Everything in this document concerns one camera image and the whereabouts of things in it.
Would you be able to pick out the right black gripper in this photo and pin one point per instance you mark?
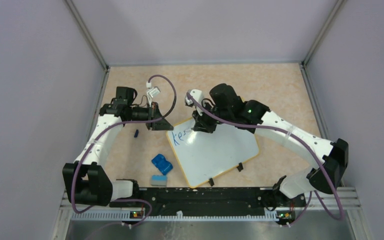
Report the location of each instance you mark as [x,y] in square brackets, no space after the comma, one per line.
[201,123]

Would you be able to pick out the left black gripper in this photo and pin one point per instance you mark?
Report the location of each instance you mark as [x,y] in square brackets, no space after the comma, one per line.
[154,113]

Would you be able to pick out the yellow framed whiteboard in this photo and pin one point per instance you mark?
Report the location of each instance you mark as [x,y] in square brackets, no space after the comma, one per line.
[202,155]

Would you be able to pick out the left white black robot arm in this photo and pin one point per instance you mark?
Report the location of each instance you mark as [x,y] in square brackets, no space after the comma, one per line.
[85,179]

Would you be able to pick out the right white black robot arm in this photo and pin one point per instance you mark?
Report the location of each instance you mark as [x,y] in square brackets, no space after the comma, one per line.
[327,159]

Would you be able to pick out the grey blue toy brick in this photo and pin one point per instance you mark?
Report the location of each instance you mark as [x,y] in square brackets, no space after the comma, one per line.
[159,180]

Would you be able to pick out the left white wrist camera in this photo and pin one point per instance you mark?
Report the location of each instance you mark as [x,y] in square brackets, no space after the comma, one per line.
[152,91]

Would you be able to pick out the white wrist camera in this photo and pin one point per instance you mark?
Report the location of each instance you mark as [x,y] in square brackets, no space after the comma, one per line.
[193,96]
[152,91]

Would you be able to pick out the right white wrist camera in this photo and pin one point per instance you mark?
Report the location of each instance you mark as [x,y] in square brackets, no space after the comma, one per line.
[193,96]

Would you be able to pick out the whiteboard wire stand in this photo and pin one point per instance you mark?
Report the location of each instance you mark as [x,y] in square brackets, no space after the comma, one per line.
[239,168]

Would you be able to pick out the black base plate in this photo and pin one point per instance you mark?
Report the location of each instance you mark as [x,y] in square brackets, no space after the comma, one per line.
[210,201]

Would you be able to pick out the white slotted cable duct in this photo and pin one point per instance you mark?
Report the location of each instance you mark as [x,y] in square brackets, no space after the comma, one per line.
[126,215]

